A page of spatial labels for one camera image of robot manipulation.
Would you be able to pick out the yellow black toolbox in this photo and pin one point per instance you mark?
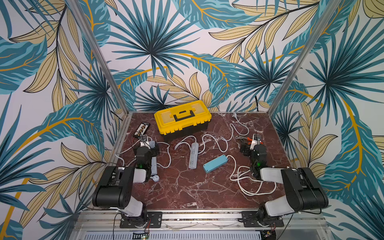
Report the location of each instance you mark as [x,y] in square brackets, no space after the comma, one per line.
[183,120]

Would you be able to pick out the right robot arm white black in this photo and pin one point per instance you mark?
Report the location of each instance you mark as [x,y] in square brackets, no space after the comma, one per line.
[302,190]

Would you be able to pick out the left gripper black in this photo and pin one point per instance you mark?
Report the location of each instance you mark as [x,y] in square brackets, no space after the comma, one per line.
[144,145]

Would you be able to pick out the aluminium front rail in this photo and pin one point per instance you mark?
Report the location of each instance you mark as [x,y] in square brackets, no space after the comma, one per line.
[193,219]

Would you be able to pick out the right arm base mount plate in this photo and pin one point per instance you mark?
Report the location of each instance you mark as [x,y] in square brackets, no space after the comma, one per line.
[258,219]

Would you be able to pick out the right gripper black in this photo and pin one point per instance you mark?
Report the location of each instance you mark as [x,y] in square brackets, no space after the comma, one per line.
[250,146]

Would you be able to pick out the white slotted cable duct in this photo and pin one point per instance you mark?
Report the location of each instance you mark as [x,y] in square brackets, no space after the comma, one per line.
[171,235]

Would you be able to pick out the teal power strip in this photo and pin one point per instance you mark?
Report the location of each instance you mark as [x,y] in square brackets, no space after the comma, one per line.
[215,163]

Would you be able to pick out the grey white power strip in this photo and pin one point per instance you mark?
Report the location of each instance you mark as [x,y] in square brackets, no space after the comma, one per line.
[193,156]

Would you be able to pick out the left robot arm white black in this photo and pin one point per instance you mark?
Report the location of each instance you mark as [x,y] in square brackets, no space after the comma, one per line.
[114,190]

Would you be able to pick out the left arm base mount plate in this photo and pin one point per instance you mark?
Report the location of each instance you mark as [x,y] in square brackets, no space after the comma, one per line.
[152,220]

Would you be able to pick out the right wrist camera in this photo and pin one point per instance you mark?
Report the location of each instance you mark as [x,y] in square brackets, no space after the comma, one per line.
[256,139]

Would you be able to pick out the orange handled pliers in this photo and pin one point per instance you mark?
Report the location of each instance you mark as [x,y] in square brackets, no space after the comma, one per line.
[244,140]

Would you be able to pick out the left grey power strip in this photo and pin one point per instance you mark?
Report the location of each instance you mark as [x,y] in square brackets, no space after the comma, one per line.
[154,170]

